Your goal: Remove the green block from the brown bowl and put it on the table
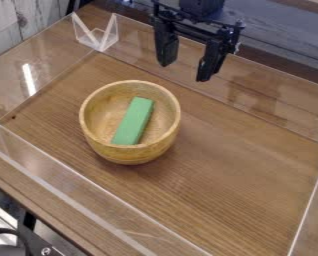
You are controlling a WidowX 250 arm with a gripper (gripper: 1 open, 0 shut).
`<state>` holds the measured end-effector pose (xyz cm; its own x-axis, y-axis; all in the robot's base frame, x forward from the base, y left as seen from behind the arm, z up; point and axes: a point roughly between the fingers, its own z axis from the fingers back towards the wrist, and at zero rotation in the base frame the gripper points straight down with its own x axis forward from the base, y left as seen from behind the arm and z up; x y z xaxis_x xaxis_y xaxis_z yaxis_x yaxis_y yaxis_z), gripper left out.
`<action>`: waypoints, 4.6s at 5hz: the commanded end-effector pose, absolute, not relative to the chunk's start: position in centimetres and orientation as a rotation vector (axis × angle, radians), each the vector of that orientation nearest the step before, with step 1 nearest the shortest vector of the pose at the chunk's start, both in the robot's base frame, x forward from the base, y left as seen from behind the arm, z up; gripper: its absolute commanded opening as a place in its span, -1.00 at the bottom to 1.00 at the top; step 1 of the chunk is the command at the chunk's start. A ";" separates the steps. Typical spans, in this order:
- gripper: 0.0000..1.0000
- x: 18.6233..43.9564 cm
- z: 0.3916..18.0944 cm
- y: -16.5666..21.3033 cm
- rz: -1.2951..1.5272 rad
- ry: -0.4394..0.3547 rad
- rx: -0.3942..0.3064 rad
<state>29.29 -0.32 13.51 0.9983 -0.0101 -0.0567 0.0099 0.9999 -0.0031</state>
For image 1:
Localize black cable lower left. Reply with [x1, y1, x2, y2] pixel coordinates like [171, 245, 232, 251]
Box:
[0, 227, 29, 256]

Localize black table leg bracket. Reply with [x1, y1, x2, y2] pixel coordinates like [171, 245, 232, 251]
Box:
[17, 210, 65, 256]

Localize green rectangular block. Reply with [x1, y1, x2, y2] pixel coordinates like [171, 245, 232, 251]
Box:
[110, 97, 154, 145]

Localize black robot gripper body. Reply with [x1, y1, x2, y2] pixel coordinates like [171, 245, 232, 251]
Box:
[150, 0, 245, 54]

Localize clear acrylic enclosure walls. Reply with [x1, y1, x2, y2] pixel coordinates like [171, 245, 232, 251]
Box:
[0, 15, 318, 256]

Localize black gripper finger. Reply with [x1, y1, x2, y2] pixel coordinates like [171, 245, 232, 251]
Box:
[153, 17, 179, 67]
[196, 39, 227, 82]

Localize clear acrylic corner bracket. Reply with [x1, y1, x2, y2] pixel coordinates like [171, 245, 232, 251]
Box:
[70, 13, 118, 52]

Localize light wooden bowl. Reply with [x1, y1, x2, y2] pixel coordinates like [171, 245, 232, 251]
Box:
[78, 80, 181, 165]

